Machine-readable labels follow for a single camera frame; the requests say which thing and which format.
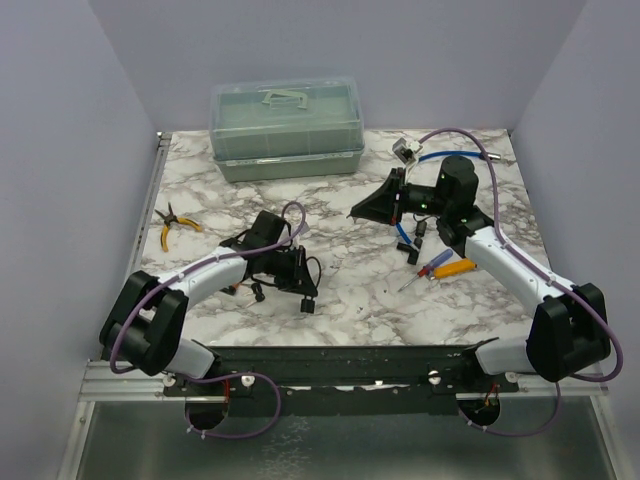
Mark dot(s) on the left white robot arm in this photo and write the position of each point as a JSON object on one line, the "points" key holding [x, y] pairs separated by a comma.
{"points": [[143, 331]]}

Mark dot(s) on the orange padlock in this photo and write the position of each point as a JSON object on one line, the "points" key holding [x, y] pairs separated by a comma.
{"points": [[230, 290]]}

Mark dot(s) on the aluminium rail frame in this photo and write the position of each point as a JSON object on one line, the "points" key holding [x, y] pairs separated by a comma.
{"points": [[129, 430]]}

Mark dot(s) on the small black keys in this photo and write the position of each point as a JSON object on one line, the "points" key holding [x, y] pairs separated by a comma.
{"points": [[257, 293]]}

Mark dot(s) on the blue red screwdriver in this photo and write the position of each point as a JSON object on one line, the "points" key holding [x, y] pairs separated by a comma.
{"points": [[435, 262]]}

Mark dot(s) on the clear green plastic storage box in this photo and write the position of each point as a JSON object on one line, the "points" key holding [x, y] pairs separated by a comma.
{"points": [[270, 130]]}

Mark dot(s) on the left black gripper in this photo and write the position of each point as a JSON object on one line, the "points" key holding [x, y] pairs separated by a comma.
{"points": [[306, 284]]}

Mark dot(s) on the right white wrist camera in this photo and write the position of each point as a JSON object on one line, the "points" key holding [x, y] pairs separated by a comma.
{"points": [[407, 151]]}

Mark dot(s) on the orange handled tool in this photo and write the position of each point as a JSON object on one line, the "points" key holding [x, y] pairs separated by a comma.
{"points": [[452, 269]]}

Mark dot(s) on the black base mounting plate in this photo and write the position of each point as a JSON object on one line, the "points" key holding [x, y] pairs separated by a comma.
{"points": [[342, 381]]}

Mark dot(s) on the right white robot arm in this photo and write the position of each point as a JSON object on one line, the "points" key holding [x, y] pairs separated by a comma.
{"points": [[567, 331]]}

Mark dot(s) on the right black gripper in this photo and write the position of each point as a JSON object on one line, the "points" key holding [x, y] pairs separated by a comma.
{"points": [[382, 206]]}

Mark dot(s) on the yellow handled pliers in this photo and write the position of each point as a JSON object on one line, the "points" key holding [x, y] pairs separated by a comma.
{"points": [[169, 219]]}

